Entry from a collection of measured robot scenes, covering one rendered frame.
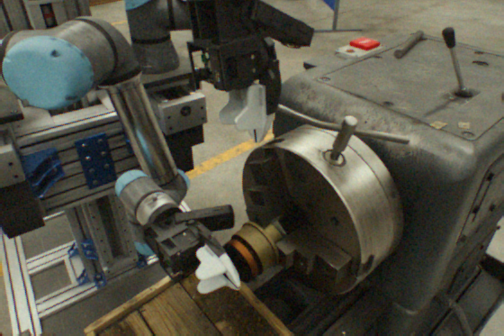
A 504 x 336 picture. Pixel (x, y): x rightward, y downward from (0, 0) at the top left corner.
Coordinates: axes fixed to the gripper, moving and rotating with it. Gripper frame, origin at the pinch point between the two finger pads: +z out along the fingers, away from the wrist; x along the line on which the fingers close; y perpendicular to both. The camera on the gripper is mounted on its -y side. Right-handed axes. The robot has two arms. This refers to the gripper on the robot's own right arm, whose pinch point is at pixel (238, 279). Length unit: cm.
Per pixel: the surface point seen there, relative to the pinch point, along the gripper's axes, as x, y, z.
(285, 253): 2.2, -8.4, 2.6
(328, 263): 2.0, -12.3, 8.5
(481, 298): -54, -78, 23
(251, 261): 2.1, -2.9, 0.0
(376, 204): 9.6, -22.3, 9.5
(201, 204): -108, -66, -122
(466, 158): 16.8, -34.9, 16.3
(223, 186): -108, -87, -127
